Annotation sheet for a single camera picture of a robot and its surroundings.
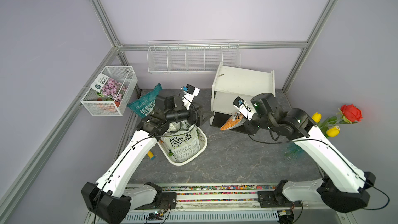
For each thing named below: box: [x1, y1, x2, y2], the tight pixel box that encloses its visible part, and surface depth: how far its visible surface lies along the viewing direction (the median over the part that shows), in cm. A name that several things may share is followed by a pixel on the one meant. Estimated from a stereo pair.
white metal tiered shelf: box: [209, 61, 276, 128], surface depth 82 cm
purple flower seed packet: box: [90, 73, 128, 102], surface depth 75 cm
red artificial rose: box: [340, 104, 363, 124], surface depth 64 cm
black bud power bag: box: [160, 120, 201, 163], surface depth 81 cm
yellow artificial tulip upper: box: [311, 112, 322, 123], surface depth 71 cm
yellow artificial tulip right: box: [326, 126, 341, 138], surface depth 65 cm
